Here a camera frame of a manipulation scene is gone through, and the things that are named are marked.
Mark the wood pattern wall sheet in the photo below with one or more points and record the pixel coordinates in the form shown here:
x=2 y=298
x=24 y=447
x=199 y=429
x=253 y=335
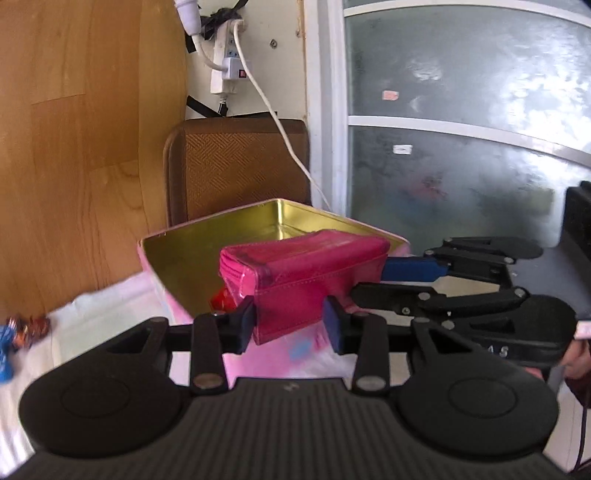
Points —
x=69 y=161

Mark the pink sticker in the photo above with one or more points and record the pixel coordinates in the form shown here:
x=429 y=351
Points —
x=390 y=95

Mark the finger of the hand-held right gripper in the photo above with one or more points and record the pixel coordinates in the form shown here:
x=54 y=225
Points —
x=411 y=270
x=392 y=297

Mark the person's right hand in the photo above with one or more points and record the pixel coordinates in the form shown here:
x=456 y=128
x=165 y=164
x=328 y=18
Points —
x=579 y=364

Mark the white sticker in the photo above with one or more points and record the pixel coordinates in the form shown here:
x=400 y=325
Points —
x=402 y=149

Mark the white power strip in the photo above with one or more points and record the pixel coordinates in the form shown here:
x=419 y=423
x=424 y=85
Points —
x=226 y=64

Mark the red wallet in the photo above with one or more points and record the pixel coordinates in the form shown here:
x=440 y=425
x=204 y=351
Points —
x=300 y=272

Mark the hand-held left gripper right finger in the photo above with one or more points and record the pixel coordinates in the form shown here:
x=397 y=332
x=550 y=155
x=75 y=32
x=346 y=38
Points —
x=332 y=327

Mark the white pill bottle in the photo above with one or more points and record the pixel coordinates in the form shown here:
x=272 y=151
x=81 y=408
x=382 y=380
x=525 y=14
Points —
x=30 y=330

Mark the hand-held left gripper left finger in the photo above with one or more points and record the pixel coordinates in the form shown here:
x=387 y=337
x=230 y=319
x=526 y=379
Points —
x=244 y=323

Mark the frosted glass door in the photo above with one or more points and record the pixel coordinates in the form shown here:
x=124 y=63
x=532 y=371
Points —
x=461 y=69

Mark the light printed bedsheet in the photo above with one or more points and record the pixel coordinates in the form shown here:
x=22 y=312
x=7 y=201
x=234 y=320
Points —
x=92 y=314

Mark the brown woven chair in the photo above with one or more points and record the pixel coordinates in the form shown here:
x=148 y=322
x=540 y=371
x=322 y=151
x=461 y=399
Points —
x=231 y=170

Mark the pink tin box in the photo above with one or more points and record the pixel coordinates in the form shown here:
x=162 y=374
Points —
x=194 y=258

